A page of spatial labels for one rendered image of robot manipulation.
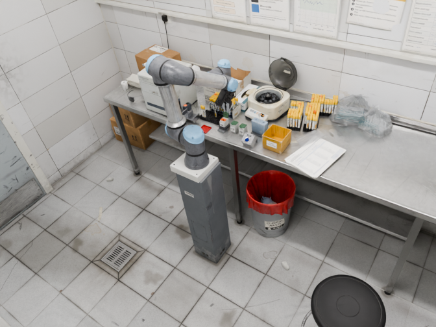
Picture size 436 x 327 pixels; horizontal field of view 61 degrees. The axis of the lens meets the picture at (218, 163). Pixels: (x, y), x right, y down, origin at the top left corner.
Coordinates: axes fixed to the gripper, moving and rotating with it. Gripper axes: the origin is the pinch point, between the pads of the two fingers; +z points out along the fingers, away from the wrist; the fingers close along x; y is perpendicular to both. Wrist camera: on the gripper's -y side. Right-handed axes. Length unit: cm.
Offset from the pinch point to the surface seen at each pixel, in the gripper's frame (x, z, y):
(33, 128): 167, 38, -59
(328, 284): -101, 34, -58
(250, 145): -26.6, 7.9, -13.1
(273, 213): -43, 64, -12
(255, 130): -20.7, 9.0, 1.9
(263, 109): -17.5, 3.0, 16.8
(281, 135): -37.9, 8.2, 5.3
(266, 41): 1, -26, 53
